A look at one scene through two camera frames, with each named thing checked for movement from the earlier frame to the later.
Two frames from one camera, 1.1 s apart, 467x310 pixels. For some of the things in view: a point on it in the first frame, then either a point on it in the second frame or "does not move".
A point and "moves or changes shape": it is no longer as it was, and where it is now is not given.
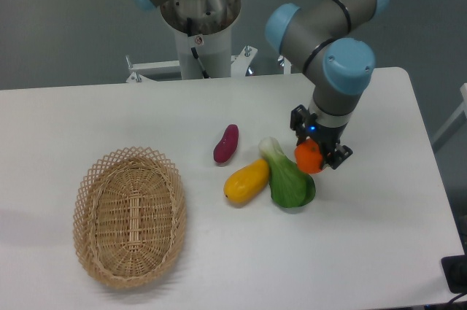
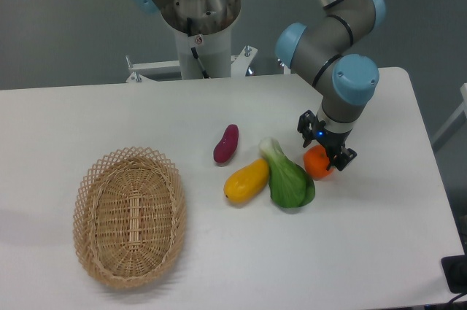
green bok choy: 290,186 does not move
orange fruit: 309,156 moves or changes shape
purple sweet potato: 228,144 does not move
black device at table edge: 454,268 does not move
